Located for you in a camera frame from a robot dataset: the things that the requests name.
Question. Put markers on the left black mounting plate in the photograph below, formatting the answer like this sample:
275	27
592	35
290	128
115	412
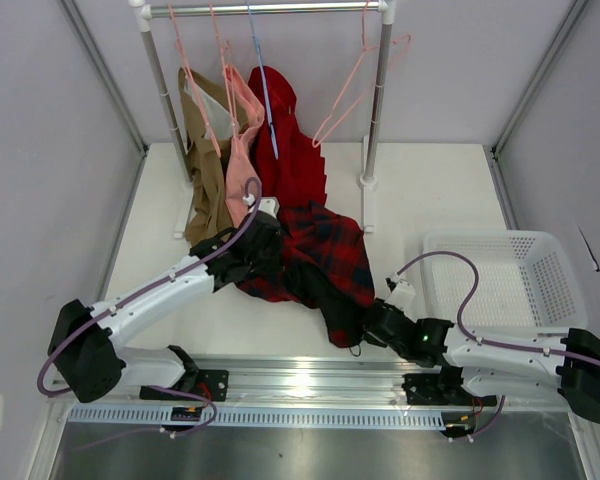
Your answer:
211	384

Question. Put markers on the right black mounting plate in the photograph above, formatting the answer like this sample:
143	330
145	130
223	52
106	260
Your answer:
441	389

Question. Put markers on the red plaid skirt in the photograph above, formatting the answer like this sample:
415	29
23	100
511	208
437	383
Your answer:
324	266

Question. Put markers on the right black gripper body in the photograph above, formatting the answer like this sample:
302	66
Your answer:
380	323

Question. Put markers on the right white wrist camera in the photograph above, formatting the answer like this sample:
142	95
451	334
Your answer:
402	293

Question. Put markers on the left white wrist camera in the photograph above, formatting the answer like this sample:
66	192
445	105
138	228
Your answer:
268	205

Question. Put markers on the pink hanger far left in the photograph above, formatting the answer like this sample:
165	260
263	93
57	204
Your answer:
195	90

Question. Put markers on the black mounting plate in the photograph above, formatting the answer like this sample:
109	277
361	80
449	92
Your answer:
211	384
441	389

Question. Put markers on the metal clothes rack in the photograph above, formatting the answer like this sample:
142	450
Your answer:
145	13

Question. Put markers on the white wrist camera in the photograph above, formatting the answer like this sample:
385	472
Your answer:
402	293
268	205

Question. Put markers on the slotted white cable duct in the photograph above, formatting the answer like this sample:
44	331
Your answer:
260	417

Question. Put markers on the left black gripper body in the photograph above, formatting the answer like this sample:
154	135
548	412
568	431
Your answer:
267	261

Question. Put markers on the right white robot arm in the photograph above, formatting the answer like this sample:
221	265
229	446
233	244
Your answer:
458	367

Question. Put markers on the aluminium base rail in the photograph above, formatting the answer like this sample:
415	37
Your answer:
348	383

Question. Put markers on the tan hanging garment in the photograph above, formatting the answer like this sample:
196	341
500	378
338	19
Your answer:
207	169

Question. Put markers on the red hanging garment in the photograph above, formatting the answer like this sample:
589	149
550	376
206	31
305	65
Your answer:
298	177

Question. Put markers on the blue hanger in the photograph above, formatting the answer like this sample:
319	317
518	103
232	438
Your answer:
267	101

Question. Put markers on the white plastic basket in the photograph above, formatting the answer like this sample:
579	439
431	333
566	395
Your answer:
524	281

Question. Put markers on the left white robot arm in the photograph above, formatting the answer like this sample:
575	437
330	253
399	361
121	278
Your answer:
90	347

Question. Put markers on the pink hanging garment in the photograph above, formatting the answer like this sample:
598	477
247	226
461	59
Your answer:
251	115

